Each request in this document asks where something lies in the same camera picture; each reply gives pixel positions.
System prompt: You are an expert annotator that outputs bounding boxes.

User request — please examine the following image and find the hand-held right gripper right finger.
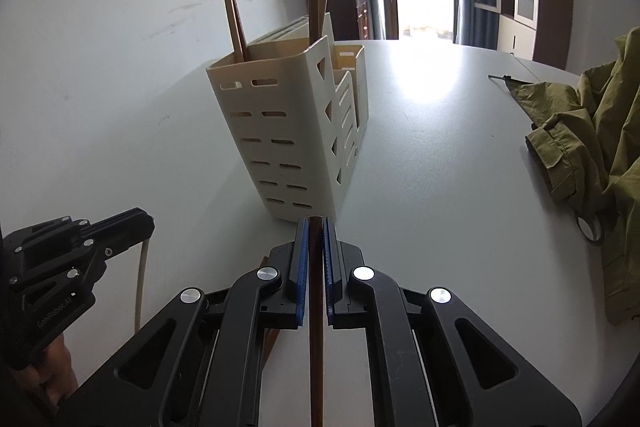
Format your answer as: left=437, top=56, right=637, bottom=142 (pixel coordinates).
left=322, top=218, right=583, bottom=427

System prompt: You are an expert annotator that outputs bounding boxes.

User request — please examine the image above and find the person's left hand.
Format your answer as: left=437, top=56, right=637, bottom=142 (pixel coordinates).
left=22, top=334, right=80, bottom=408

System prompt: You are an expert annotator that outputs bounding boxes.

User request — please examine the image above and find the cream slotted utensil holder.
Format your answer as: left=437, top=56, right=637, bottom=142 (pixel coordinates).
left=206, top=12, right=370, bottom=223

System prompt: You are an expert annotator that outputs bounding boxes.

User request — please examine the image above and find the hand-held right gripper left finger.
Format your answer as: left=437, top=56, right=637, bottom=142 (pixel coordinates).
left=55, top=219, right=308, bottom=427

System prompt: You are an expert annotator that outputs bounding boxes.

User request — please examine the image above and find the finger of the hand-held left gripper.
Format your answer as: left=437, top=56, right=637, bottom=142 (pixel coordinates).
left=10, top=208, right=155, bottom=290
left=5, top=217, right=91, bottom=259

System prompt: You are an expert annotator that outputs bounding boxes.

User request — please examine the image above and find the olive green jacket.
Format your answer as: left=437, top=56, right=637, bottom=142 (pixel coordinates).
left=489, top=27, right=640, bottom=325

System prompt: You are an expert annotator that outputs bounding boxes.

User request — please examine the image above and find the dark wooden chopstick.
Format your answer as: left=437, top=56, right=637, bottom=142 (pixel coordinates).
left=307, top=216, right=328, bottom=427

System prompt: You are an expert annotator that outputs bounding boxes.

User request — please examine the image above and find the light wooden chopstick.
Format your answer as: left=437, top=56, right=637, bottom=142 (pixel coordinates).
left=134, top=237, right=152, bottom=333

